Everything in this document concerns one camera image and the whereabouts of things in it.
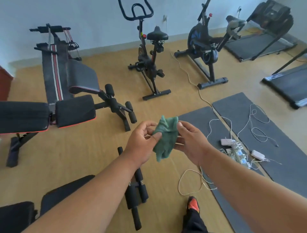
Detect person's left hand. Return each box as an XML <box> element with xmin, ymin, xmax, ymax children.
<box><xmin>122</xmin><ymin>121</ymin><xmax>162</xmax><ymax>168</ymax></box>

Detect person's right hand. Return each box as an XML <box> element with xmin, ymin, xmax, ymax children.
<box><xmin>174</xmin><ymin>121</ymin><xmax>213</xmax><ymax>166</ymax></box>

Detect green cleaning cloth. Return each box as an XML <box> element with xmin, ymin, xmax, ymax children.
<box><xmin>153</xmin><ymin>116</ymin><xmax>179</xmax><ymax>163</ymax></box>

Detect black bench with headrest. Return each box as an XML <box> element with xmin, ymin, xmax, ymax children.
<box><xmin>0</xmin><ymin>84</ymin><xmax>138</xmax><ymax>168</ymax></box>

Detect black weight bench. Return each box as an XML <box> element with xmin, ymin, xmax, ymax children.
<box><xmin>0</xmin><ymin>146</ymin><xmax>149</xmax><ymax>231</ymax></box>

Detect person's right forearm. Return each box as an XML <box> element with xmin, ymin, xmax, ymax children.
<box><xmin>200</xmin><ymin>148</ymin><xmax>307</xmax><ymax>233</ymax></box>

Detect person's left forearm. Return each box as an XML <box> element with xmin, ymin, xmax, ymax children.
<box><xmin>23</xmin><ymin>153</ymin><xmax>139</xmax><ymax>233</ymax></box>

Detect person's right red black shoe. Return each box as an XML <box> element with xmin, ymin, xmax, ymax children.
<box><xmin>187</xmin><ymin>196</ymin><xmax>200</xmax><ymax>213</ymax></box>

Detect person's black trousers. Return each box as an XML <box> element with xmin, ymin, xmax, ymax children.
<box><xmin>182</xmin><ymin>209</ymin><xmax>208</xmax><ymax>233</ymax></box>

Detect white power strip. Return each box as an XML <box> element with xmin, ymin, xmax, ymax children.
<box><xmin>226</xmin><ymin>141</ymin><xmax>251</xmax><ymax>168</ymax></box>

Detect black exercise machine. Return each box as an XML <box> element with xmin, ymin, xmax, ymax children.
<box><xmin>117</xmin><ymin>0</ymin><xmax>171</xmax><ymax>101</ymax></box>

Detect blue black spinning bike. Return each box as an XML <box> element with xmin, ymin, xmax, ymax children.
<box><xmin>174</xmin><ymin>0</ymin><xmax>248</xmax><ymax>90</ymax></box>

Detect black flat treadmill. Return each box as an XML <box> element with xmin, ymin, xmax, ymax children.
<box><xmin>261</xmin><ymin>48</ymin><xmax>307</xmax><ymax>110</ymax></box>

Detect black treadmill with console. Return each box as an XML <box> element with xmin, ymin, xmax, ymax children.
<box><xmin>224</xmin><ymin>0</ymin><xmax>298</xmax><ymax>62</ymax></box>

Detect black striped sit-up bench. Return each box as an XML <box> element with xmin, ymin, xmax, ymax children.
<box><xmin>29</xmin><ymin>23</ymin><xmax>101</xmax><ymax>104</ymax></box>

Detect red-brown wooden door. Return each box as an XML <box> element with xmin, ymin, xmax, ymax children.
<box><xmin>0</xmin><ymin>65</ymin><xmax>14</xmax><ymax>101</ymax></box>

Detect white looped cable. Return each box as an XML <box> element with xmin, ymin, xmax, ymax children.
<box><xmin>207</xmin><ymin>117</ymin><xmax>233</xmax><ymax>140</ymax></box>
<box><xmin>178</xmin><ymin>165</ymin><xmax>217</xmax><ymax>196</ymax></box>
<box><xmin>236</xmin><ymin>103</ymin><xmax>279</xmax><ymax>147</ymax></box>

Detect long beige cable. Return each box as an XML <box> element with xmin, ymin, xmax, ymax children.
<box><xmin>170</xmin><ymin>51</ymin><xmax>240</xmax><ymax>144</ymax></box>

